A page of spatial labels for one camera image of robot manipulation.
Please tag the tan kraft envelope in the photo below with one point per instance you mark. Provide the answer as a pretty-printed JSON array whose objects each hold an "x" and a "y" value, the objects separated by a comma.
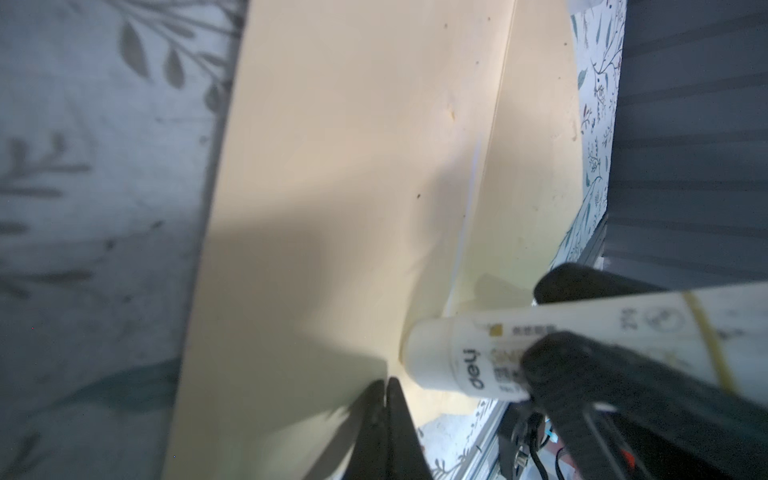
[{"x": 383, "y": 162}]

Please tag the white glue stick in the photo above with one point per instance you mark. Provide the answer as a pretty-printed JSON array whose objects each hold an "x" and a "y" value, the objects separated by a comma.
[{"x": 717, "y": 335}]

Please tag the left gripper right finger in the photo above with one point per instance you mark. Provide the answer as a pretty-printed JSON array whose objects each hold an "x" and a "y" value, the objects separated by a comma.
[{"x": 405, "y": 459}]

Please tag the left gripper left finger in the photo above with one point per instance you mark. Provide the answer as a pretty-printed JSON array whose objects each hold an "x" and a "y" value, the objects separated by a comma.
[{"x": 368, "y": 458}]

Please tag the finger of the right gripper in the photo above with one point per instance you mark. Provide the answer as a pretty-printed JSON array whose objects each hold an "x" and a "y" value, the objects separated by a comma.
[
  {"x": 570, "y": 282},
  {"x": 624, "y": 416}
]

